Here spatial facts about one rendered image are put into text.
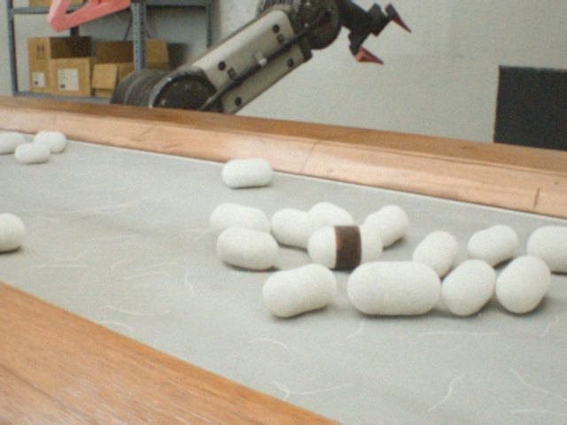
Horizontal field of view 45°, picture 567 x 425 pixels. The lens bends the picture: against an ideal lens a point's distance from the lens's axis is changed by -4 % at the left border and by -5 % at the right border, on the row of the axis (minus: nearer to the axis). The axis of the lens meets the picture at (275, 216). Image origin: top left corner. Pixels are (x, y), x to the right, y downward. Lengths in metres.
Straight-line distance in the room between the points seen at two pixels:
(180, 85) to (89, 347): 0.80
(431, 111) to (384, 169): 2.12
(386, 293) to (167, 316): 0.09
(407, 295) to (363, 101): 2.52
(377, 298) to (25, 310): 0.13
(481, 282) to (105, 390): 0.16
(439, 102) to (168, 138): 2.02
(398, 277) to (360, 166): 0.25
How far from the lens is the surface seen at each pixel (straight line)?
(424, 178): 0.49
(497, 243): 0.34
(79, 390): 0.18
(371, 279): 0.27
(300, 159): 0.55
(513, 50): 2.48
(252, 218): 0.36
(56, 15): 0.68
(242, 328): 0.27
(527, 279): 0.29
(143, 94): 0.99
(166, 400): 0.17
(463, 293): 0.28
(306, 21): 1.14
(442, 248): 0.32
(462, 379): 0.24
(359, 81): 2.78
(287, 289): 0.27
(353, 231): 0.33
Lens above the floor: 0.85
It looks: 15 degrees down
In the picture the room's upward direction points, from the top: straight up
